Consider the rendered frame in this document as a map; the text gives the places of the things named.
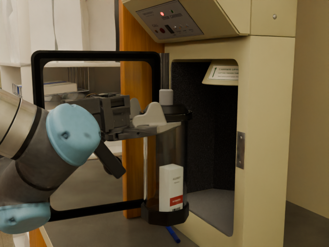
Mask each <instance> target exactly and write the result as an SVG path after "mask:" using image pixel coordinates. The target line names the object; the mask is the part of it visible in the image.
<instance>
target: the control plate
mask: <svg viewBox="0 0 329 247"><path fill-rule="evenodd" d="M170 9H172V10H173V11H174V14H173V13H171V12H170ZM160 12H163V13H164V16H163V15H161V14H160ZM136 13H137V14H138V15H139V17H140V18H141V19H142V20H143V21H144V23H145V24H146V25H147V26H148V27H149V28H150V30H151V31H152V32H153V33H154V34H155V36H156V37H157V38H158V39H159V40H161V39H170V38H178V37H187V36H196V35H204V33H203V32H202V30H201V29H200V28H199V27H198V25H197V24H196V23H195V21H194V20H193V19H192V17H191V16H190V15H189V13H188V12H187V11H186V10H185V9H184V7H183V6H182V5H181V3H180V2H179V1H178V0H172V1H169V2H166V3H162V4H159V5H155V6H152V7H149V8H146V9H142V10H139V11H136ZM186 24H188V25H189V27H187V28H186ZM165 25H169V27H170V28H171V29H172V30H173V31H174V33H172V34H171V33H170V32H169V31H168V30H167V28H166V27H165ZM179 25H182V27H183V28H181V29H180V28H179V27H180V26H179ZM174 26H176V27H177V29H173V28H174ZM160 28H162V29H164V31H165V33H161V32H160ZM155 30H157V31H158V33H156V32H155Z"/></svg>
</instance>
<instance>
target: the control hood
mask: <svg viewBox="0 0 329 247"><path fill-rule="evenodd" d="M121 1H122V4H123V5H124V6H125V7H126V8H127V10H128V11H129V12H130V13H131V14H132V15H133V17H134V18H135V19H136V20H137V21H138V22H139V24H140V25H141V26H142V27H143V28H144V29H145V31H146V32H147V33H148V34H149V35H150V36H151V38H152V39H153V40H154V41H155V42H157V43H174V42H184V41H195V40H206V39H216V38H227V37H237V36H248V34H250V12H251V0H178V1H179V2H180V3H181V5H182V6H183V7H184V9H185V10H186V11H187V12H188V13H189V15H190V16H191V17H192V19H193V20H194V21H195V23H196V24H197V25H198V27H199V28H200V29H201V30H202V32H203V33H204V35H196V36H187V37H178V38H170V39H161V40H159V39H158V38H157V37H156V36H155V34H154V33H153V32H152V31H151V30H150V28H149V27H148V26H147V25H146V24H145V23H144V21H143V20H142V19H141V18H140V17H139V15H138V14H137V13H136V11H139V10H142V9H146V8H149V7H152V6H155V5H159V4H162V3H166V2H169V1H172V0H121Z"/></svg>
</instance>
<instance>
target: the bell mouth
mask: <svg viewBox="0 0 329 247"><path fill-rule="evenodd" d="M238 73H239V67H238V63H237V61H236V60H235V59H213V60H212V61H211V64H210V66H209V68H208V70H207V72H206V75H205V77H204V79H203V81H202V83H203V84H208V85H224V86H238Z"/></svg>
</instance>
